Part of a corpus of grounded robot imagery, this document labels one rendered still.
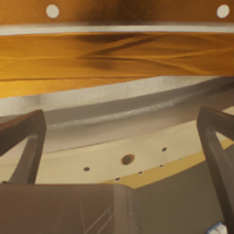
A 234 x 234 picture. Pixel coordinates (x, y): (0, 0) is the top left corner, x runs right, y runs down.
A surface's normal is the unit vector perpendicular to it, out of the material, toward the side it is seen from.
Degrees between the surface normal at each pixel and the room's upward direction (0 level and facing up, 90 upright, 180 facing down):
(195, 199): 62
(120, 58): 90
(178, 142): 90
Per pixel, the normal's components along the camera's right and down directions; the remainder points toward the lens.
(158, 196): 0.32, 0.08
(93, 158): 0.28, 0.55
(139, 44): 0.02, 0.57
